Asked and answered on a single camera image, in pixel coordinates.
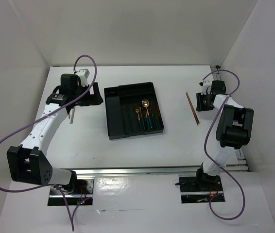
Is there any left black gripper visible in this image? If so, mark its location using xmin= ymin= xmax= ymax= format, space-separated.
xmin=72 ymin=82 xmax=103 ymax=106

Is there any gold fork green handle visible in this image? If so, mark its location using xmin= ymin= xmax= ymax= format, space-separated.
xmin=135 ymin=108 xmax=144 ymax=132

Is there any gold spoon green handle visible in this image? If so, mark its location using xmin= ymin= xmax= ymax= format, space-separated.
xmin=145 ymin=111 xmax=152 ymax=130
xmin=141 ymin=98 xmax=152 ymax=130

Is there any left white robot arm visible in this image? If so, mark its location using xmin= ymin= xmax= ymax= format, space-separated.
xmin=7 ymin=69 xmax=103 ymax=194

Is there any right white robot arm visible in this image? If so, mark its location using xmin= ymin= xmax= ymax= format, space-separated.
xmin=194 ymin=80 xmax=254 ymax=191

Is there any brown chopstick outer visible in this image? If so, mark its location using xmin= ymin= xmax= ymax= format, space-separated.
xmin=186 ymin=91 xmax=201 ymax=124

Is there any black cutlery organizer tray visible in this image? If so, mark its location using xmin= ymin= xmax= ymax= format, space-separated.
xmin=104 ymin=82 xmax=164 ymax=140

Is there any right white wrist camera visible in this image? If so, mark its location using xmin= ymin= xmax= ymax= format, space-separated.
xmin=199 ymin=80 xmax=212 ymax=95

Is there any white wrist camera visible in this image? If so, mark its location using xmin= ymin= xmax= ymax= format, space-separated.
xmin=75 ymin=69 xmax=90 ymax=86
xmin=199 ymin=80 xmax=212 ymax=95

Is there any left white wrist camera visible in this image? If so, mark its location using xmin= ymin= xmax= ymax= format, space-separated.
xmin=75 ymin=69 xmax=90 ymax=86

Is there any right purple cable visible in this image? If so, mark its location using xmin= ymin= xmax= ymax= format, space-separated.
xmin=199 ymin=69 xmax=246 ymax=220

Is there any purple cable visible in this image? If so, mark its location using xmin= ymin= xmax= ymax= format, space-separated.
xmin=0 ymin=55 xmax=97 ymax=232
xmin=199 ymin=69 xmax=246 ymax=220

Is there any aluminium front rail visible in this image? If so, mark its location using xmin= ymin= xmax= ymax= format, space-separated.
xmin=69 ymin=166 xmax=199 ymax=177

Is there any aluminium rail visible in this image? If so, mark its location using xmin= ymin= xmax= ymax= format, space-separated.
xmin=69 ymin=166 xmax=199 ymax=177
xmin=211 ymin=65 xmax=250 ymax=173

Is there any aluminium right side rail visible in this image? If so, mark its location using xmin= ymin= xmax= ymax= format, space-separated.
xmin=211 ymin=65 xmax=250 ymax=173

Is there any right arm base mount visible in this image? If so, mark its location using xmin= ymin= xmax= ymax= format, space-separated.
xmin=174 ymin=177 xmax=225 ymax=204

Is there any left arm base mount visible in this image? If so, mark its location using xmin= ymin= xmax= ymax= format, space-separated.
xmin=47 ymin=177 xmax=94 ymax=206

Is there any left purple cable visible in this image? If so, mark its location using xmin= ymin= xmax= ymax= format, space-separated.
xmin=0 ymin=55 xmax=97 ymax=232

